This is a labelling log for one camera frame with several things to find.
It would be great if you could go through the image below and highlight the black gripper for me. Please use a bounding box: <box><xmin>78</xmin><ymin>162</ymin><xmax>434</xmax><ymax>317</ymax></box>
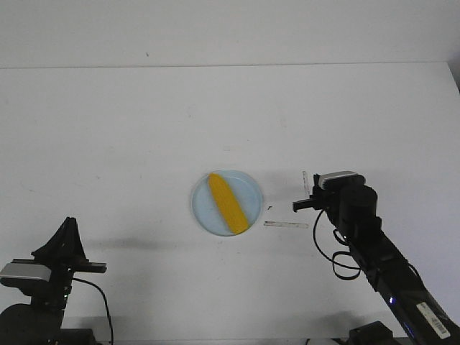
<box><xmin>32</xmin><ymin>217</ymin><xmax>107</xmax><ymax>313</ymax></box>
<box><xmin>292</xmin><ymin>174</ymin><xmax>339</xmax><ymax>219</ymax></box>

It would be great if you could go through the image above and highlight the yellow plastic corn cob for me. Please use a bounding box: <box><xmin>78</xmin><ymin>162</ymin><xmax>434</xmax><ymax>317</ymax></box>
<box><xmin>208</xmin><ymin>173</ymin><xmax>249</xmax><ymax>235</ymax></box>

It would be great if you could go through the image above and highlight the light blue round plate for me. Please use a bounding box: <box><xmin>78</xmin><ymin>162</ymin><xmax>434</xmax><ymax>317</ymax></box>
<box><xmin>190</xmin><ymin>170</ymin><xmax>263</xmax><ymax>237</ymax></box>

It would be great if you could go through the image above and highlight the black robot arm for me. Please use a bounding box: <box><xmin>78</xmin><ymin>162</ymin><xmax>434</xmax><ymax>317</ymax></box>
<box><xmin>1</xmin><ymin>217</ymin><xmax>106</xmax><ymax>344</ymax></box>
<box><xmin>293</xmin><ymin>171</ymin><xmax>459</xmax><ymax>344</ymax></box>

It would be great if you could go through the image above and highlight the clear tape strip vertical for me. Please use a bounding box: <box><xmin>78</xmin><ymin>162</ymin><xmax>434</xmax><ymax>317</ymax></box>
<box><xmin>302</xmin><ymin>171</ymin><xmax>311</xmax><ymax>197</ymax></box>

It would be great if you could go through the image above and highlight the clear tape strip horizontal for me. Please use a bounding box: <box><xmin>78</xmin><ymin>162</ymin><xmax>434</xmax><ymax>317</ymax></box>
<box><xmin>264</xmin><ymin>221</ymin><xmax>309</xmax><ymax>229</ymax></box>

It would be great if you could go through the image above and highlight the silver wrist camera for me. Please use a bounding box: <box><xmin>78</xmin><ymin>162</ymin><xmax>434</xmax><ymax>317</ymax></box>
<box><xmin>318</xmin><ymin>171</ymin><xmax>366</xmax><ymax>190</ymax></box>
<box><xmin>1</xmin><ymin>262</ymin><xmax>52</xmax><ymax>282</ymax></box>

